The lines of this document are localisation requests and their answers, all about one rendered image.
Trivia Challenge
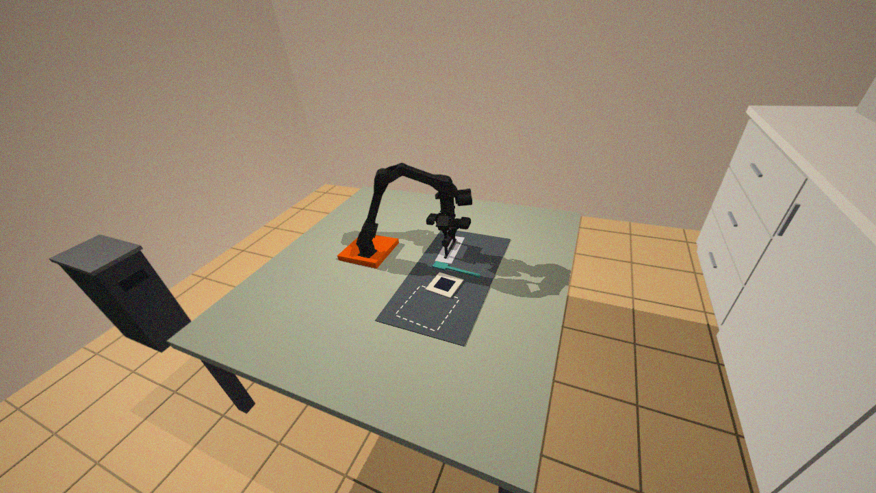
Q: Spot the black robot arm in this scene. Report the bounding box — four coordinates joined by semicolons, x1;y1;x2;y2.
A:
356;163;472;258

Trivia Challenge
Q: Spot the teal small trowel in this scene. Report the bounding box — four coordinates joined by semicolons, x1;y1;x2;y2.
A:
432;261;480;277

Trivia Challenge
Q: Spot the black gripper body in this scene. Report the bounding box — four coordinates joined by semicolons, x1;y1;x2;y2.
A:
426;206;471;229

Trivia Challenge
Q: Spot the tan square tile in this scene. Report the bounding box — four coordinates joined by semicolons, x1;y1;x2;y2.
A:
426;273;463;298

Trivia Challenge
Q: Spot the dark grey mat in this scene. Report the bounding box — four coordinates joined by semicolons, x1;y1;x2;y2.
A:
375;231;510;346

